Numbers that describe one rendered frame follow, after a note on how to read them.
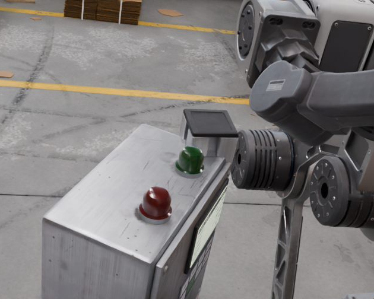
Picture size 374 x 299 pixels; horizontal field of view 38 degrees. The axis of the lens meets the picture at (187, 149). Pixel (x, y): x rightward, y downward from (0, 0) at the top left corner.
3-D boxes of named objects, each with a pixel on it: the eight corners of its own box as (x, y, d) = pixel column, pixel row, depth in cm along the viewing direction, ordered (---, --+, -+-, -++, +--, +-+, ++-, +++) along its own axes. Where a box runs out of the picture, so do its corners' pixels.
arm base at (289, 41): (297, 88, 86) (318, 15, 79) (313, 114, 79) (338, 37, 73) (244, 83, 84) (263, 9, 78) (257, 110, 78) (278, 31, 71)
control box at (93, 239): (38, 368, 51) (39, 215, 40) (124, 256, 64) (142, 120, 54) (133, 417, 48) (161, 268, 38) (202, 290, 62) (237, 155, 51)
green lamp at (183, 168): (169, 172, 47) (173, 150, 46) (181, 158, 50) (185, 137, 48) (196, 182, 47) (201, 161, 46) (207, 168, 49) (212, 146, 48)
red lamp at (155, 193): (132, 216, 42) (135, 193, 41) (147, 199, 44) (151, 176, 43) (162, 229, 41) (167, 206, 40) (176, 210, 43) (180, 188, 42)
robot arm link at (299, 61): (321, 69, 77) (295, 48, 75) (348, 104, 69) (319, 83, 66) (278, 115, 80) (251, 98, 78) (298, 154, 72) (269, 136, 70)
